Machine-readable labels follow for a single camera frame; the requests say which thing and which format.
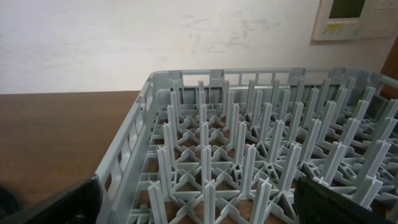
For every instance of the white wall control panel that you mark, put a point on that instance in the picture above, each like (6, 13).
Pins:
(355, 19)

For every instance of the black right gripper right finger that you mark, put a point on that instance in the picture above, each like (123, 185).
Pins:
(317, 204)

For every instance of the grey dishwasher rack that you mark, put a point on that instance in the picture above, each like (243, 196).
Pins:
(215, 146)

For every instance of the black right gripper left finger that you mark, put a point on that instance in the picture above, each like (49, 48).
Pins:
(78, 203)

